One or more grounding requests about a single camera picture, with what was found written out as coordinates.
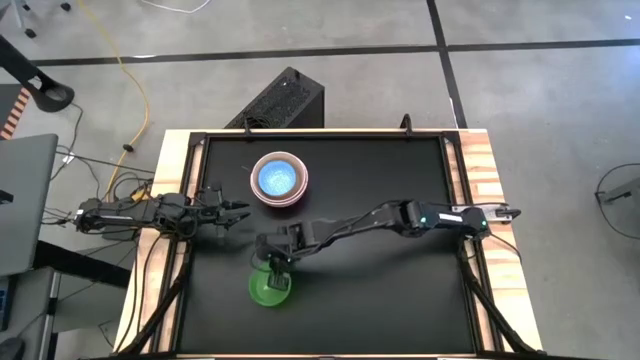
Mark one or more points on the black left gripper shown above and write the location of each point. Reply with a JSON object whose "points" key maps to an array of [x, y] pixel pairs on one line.
{"points": [[214, 212]]}

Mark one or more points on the grey side cabinet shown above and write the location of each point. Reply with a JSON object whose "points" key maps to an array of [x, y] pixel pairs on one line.
{"points": [[27, 310]]}

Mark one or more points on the small green bowl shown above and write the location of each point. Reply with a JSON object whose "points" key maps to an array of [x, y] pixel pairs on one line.
{"points": [[260, 292]]}

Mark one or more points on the black table mat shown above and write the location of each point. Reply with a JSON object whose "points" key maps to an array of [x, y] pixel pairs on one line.
{"points": [[350, 310]]}

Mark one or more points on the grey stand foot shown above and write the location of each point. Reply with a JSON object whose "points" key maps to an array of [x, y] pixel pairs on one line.
{"points": [[622, 191]]}

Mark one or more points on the orange striped panel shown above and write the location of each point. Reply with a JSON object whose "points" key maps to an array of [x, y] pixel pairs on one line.
{"points": [[14, 115]]}

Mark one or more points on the black computer tower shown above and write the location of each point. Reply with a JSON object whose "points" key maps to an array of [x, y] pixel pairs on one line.
{"points": [[285, 102]]}

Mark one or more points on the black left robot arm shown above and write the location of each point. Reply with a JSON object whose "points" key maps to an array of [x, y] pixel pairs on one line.
{"points": [[125, 214]]}

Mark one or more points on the office chair base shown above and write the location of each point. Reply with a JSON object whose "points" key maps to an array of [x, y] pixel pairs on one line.
{"points": [[30, 20]]}

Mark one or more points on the pink translucent bowl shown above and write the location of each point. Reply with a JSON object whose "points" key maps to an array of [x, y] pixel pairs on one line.
{"points": [[302, 175]]}

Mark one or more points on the small blue bowl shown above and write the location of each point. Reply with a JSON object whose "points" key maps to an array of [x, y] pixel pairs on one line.
{"points": [[276, 178]]}

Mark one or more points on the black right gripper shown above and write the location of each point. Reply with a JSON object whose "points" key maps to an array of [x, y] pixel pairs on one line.
{"points": [[277, 247]]}

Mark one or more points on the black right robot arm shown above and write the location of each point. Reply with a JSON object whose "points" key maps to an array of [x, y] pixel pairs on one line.
{"points": [[400, 215]]}

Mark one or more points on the black metal table frame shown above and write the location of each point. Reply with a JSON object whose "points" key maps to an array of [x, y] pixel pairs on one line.
{"points": [[450, 141]]}

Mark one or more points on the large white bowl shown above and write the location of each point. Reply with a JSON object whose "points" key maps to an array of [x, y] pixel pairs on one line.
{"points": [[254, 192]]}

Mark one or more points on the grey laptop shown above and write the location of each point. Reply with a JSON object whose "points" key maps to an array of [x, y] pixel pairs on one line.
{"points": [[25, 200]]}

